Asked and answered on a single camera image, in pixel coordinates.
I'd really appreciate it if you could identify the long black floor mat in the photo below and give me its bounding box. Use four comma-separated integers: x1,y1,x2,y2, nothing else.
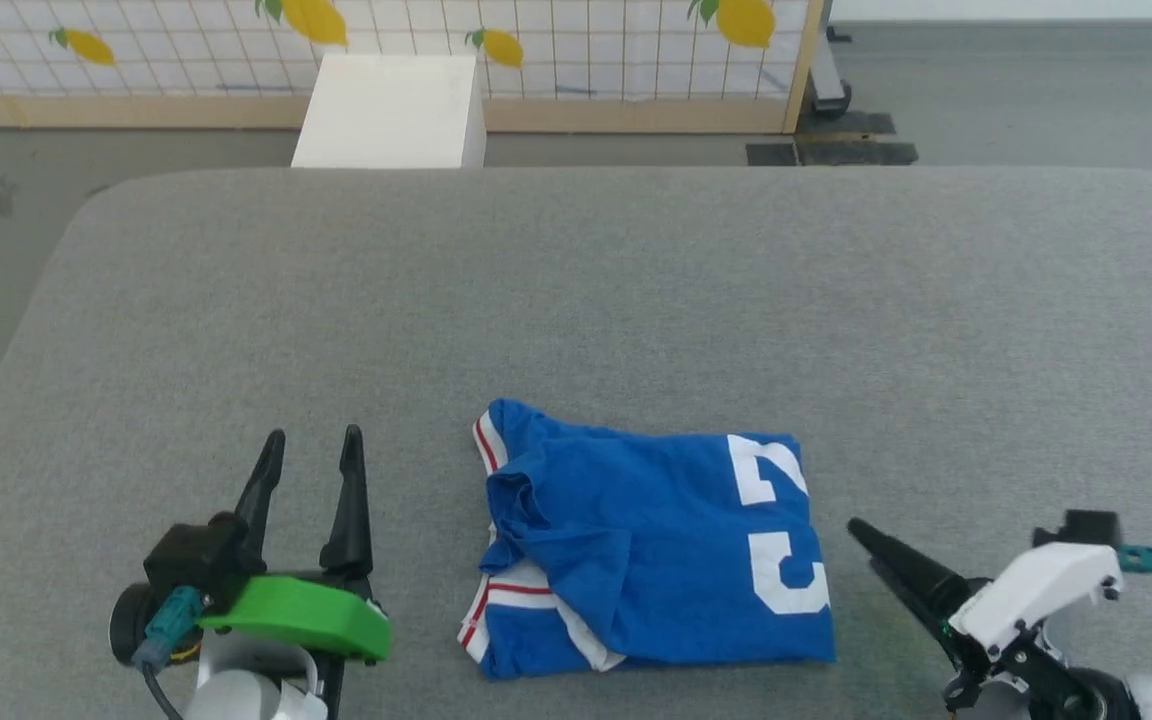
745,141,919,168

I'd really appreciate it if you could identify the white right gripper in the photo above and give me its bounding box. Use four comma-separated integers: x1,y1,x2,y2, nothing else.
846,516,1129,720

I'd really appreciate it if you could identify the blue and white jersey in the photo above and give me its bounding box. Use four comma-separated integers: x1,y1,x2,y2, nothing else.
456,398,838,682

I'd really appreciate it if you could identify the grey metal partition foot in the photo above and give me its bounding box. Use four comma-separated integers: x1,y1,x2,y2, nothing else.
808,24,853,120

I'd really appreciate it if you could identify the small black floor mat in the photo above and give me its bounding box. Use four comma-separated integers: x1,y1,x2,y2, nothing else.
796,111,897,139

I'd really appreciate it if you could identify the white box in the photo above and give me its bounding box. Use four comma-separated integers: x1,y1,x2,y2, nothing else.
290,53,488,170

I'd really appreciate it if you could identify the teal plug left cable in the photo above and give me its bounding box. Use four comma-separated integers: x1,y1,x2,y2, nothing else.
132,586,205,720

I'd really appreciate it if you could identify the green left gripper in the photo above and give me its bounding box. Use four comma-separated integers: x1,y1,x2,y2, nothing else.
196,424,395,720

